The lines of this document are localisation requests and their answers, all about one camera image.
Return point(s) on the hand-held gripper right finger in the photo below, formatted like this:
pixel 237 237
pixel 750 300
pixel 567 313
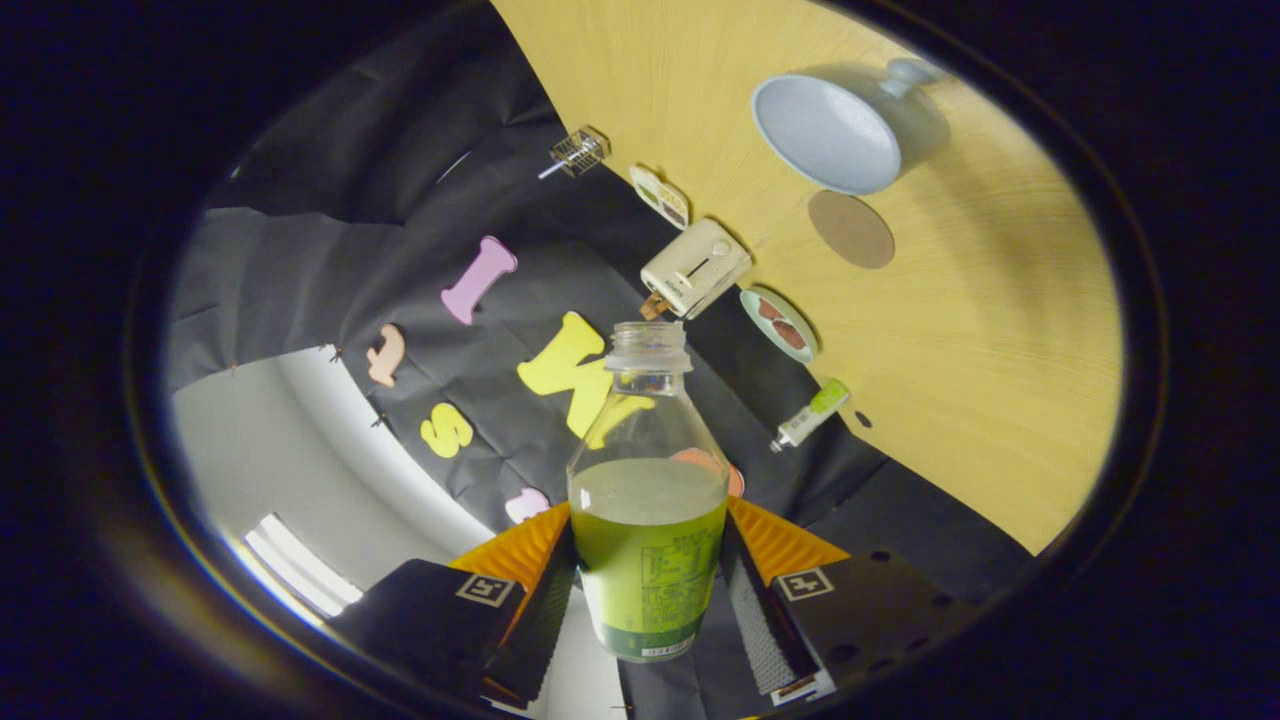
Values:
pixel 760 640

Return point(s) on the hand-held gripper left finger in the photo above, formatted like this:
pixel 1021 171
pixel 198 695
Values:
pixel 540 630

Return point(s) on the clear juice bottle green label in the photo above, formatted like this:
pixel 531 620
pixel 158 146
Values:
pixel 645 570

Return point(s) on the brown round coaster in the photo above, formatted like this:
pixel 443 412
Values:
pixel 850 230

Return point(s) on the pale grey cup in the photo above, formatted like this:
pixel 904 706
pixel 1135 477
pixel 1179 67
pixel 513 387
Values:
pixel 830 135

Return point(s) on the slim white green bottle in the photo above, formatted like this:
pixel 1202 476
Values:
pixel 815 412

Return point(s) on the ceiling light panel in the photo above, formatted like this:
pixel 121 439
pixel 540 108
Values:
pixel 300 570

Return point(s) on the brown meat piece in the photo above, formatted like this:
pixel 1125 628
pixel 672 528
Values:
pixel 770 310
pixel 792 335

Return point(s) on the pale green plate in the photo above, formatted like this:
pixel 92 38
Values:
pixel 748 301

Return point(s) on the brown toast slice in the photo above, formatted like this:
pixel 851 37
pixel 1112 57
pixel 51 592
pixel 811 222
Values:
pixel 653 307

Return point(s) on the wooden table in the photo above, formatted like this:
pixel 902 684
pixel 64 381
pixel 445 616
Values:
pixel 980 350

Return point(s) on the white toaster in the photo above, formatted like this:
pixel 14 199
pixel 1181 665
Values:
pixel 695 268

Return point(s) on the white divided snack dish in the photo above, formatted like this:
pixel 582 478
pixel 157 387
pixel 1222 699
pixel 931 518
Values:
pixel 660 197

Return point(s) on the white straw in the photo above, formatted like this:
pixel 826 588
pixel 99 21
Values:
pixel 548 172

